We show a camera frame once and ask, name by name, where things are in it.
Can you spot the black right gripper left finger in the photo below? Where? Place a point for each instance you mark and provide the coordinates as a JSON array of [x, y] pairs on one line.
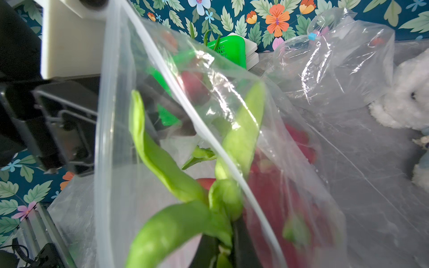
[[206, 254]]

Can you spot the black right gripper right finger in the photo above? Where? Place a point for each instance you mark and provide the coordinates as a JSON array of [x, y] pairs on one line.
[[244, 254]]

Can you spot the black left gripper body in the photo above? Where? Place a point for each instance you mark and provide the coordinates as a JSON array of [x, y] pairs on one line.
[[56, 120]]

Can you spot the pink dragon fruit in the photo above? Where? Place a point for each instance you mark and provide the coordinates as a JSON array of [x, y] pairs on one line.
[[301, 228], [199, 211]]

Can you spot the clear zip-top bag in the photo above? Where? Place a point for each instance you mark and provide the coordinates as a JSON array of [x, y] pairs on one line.
[[340, 63], [207, 92]]

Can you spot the green plastic basket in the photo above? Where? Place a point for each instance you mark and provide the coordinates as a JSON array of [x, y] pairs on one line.
[[231, 47]]

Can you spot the white rectangular box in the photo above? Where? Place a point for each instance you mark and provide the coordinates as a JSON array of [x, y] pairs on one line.
[[252, 57]]

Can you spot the white teddy bear blue shirt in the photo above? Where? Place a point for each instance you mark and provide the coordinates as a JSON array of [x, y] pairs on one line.
[[406, 105]]

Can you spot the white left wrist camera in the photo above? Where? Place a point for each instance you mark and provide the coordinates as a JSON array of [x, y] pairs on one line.
[[72, 37]]

